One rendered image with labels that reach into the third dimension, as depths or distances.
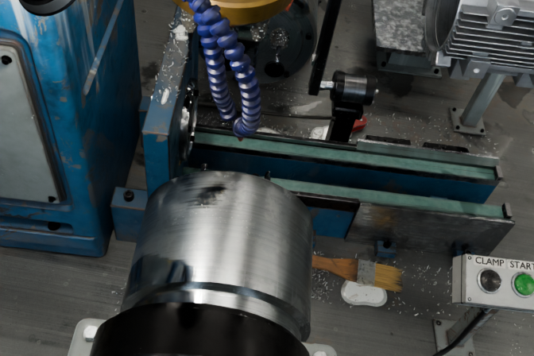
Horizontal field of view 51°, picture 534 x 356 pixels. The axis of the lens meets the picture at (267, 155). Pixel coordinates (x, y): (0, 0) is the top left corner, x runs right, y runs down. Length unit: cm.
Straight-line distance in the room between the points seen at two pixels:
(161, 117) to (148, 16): 76
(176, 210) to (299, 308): 20
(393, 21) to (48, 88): 95
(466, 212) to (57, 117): 74
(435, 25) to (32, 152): 63
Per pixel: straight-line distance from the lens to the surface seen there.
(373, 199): 108
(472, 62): 82
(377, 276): 112
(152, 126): 83
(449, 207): 112
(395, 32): 144
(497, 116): 152
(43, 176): 91
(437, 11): 94
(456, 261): 90
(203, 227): 70
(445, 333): 112
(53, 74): 74
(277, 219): 73
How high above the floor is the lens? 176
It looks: 51 degrees down
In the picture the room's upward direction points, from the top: 10 degrees clockwise
